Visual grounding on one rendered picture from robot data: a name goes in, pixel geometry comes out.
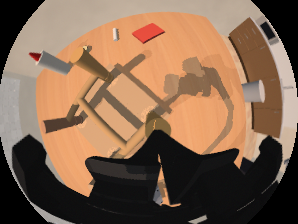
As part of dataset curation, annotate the white cylinder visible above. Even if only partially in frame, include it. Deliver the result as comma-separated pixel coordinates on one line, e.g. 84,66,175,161
113,28,118,41

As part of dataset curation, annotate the red flat rectangular pad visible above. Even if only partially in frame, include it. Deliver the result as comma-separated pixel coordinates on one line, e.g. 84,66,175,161
132,23,165,44

